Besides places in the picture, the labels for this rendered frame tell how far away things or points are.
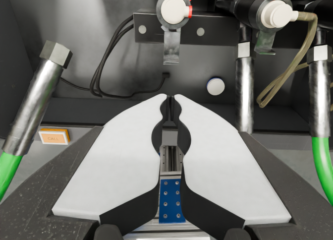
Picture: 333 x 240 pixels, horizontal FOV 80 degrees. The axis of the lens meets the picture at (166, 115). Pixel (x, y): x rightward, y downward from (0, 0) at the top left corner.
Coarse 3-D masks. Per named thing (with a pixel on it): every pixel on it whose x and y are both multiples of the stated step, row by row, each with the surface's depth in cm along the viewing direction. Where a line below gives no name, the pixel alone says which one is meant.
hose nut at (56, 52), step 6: (48, 42) 16; (54, 42) 16; (48, 48) 16; (54, 48) 16; (60, 48) 16; (66, 48) 17; (42, 54) 16; (48, 54) 16; (54, 54) 16; (60, 54) 16; (66, 54) 17; (72, 54) 18; (54, 60) 16; (60, 60) 17; (66, 60) 17; (66, 66) 18
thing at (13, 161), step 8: (0, 160) 16; (8, 160) 16; (16, 160) 16; (0, 168) 15; (8, 168) 16; (16, 168) 16; (0, 176) 15; (8, 176) 16; (0, 184) 15; (8, 184) 16; (0, 192) 15; (0, 200) 16
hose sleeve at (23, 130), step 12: (48, 60) 16; (36, 72) 16; (48, 72) 16; (60, 72) 17; (36, 84) 16; (48, 84) 16; (24, 96) 16; (36, 96) 16; (48, 96) 17; (24, 108) 16; (36, 108) 16; (24, 120) 16; (36, 120) 16; (12, 132) 16; (24, 132) 16; (36, 132) 17; (12, 144) 15; (24, 144) 16
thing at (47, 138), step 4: (44, 128) 39; (44, 136) 39; (48, 136) 39; (52, 136) 39; (56, 136) 39; (60, 136) 39; (68, 136) 40; (44, 140) 39; (48, 140) 39; (52, 140) 39; (56, 140) 39; (60, 140) 39; (64, 140) 39; (68, 140) 40
